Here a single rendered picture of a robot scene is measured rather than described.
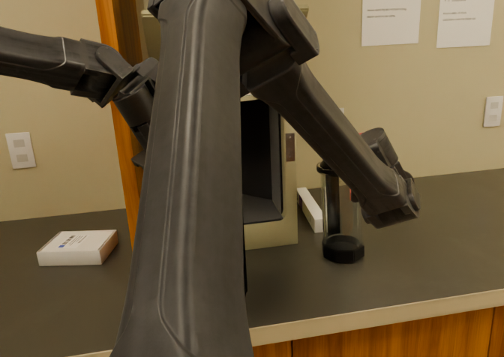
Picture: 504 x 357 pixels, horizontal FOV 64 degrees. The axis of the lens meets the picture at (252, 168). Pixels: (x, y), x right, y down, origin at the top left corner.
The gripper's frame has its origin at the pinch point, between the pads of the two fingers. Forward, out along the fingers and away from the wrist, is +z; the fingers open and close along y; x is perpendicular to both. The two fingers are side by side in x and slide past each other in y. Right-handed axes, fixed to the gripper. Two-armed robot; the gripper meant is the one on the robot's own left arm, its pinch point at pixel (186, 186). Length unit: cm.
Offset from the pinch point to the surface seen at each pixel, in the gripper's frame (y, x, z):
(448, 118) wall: -103, -17, 53
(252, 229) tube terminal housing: -12.2, -13.5, 28.2
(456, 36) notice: -115, -16, 27
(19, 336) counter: 38.2, -14.5, 11.0
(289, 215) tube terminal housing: -21.4, -9.2, 29.5
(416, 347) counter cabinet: -18, 24, 52
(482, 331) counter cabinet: -31, 30, 57
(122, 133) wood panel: 1.1, -16.8, -9.5
